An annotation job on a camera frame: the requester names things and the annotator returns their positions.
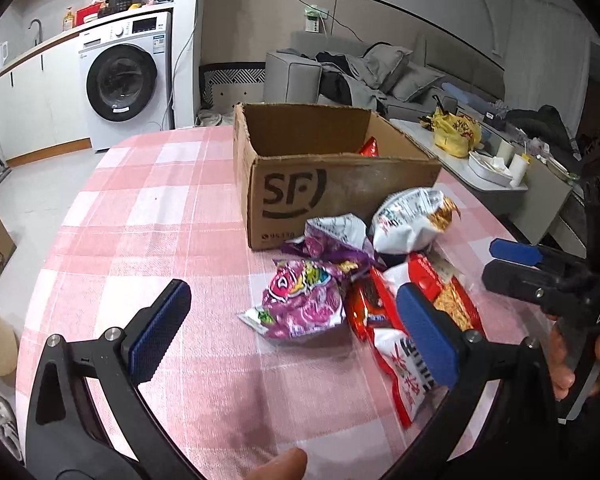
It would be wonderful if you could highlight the black kitchen appliance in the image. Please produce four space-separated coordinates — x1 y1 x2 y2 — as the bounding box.
99 0 148 18

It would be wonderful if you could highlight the white kitchen counter cabinet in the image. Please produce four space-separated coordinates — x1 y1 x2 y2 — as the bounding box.
0 25 96 168

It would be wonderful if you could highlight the red and white snack bag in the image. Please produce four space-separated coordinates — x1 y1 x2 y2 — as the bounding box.
372 252 483 428

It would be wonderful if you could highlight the dark clothes pile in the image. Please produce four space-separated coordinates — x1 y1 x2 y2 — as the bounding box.
315 50 388 111

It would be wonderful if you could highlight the grey sofa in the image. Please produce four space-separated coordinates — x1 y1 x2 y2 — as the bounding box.
264 30 506 121

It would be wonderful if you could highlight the white shoe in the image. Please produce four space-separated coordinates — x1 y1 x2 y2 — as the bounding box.
0 395 21 461

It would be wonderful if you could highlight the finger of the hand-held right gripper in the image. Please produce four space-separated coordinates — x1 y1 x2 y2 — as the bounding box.
481 259 561 313
489 238 588 276

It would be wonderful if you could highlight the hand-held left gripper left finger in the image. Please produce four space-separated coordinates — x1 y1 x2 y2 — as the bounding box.
26 279 192 456

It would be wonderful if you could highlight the red cookie packet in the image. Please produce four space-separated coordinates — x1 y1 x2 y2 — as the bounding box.
344 267 411 343

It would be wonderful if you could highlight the white tray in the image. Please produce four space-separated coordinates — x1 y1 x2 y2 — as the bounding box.
467 151 513 181

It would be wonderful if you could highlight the grey coffee table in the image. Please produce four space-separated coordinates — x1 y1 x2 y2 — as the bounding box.
390 117 576 246

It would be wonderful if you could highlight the grey cushion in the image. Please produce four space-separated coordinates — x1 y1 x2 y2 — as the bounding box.
362 42 413 93
390 62 448 103

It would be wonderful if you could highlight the red box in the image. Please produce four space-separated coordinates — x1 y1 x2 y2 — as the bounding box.
75 4 103 25

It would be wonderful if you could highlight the person's left hand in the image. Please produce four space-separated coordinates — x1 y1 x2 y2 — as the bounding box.
244 447 309 480

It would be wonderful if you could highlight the black patterned panel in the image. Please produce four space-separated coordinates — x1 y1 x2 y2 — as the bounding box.
199 62 267 111

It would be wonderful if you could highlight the dark jacket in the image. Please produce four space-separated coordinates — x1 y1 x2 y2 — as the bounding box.
505 105 581 161

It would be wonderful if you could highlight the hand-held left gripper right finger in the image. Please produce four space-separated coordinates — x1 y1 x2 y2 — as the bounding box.
396 283 561 456

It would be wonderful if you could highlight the yellow bag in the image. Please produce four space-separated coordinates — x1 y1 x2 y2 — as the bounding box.
420 107 482 158

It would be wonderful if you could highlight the pink checked tablecloth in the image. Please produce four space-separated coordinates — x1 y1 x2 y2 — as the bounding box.
15 125 536 480

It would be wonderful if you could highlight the person's right hand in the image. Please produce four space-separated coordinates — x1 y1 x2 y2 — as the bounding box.
549 317 600 403

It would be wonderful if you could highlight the purple and silver snack packet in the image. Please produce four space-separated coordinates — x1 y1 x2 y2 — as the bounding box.
282 214 376 273

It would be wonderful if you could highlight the brown cardboard box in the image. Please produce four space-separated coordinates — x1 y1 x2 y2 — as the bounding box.
232 102 442 251

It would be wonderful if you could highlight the white washing machine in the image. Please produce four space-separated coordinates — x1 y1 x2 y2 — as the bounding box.
77 10 175 153

